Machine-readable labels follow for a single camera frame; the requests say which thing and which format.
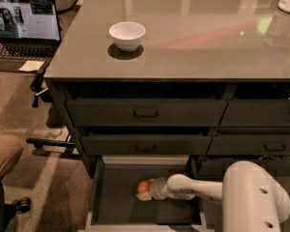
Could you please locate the white paper note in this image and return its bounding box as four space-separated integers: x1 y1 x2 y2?
18 61 44 73

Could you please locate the bottom right dark drawer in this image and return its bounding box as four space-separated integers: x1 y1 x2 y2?
197 158 290 178

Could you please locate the top right dark drawer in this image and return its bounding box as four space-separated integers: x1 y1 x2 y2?
220 100 290 128

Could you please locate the dark drawer cabinet frame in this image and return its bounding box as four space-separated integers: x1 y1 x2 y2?
49 79 290 177

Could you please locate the open bottom left drawer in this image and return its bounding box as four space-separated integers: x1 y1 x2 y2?
79 156 215 232

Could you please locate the black chair caster wheel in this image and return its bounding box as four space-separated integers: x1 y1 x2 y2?
13 197 32 214

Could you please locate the dark drawer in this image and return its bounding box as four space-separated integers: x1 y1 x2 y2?
207 134 290 156
197 158 290 178
66 99 227 127
220 100 290 128
80 134 212 155

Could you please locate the middle right dark drawer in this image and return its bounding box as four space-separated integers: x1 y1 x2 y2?
207 134 290 156

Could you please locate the middle left dark drawer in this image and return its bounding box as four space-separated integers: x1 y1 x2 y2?
80 134 212 155

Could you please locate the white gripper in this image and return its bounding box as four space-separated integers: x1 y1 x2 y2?
136 178 167 201

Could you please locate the white ceramic bowl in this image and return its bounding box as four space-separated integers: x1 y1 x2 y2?
108 21 146 52

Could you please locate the orange fruit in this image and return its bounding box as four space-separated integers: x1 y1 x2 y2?
137 181 151 193

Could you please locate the top left dark drawer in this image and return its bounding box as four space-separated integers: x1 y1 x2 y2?
66 99 227 127

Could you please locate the person's leg in khaki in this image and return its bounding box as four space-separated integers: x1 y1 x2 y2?
0 135 23 180

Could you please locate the open black laptop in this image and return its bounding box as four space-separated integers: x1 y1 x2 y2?
0 0 62 73

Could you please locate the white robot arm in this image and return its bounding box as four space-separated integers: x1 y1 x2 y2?
137 0 290 232

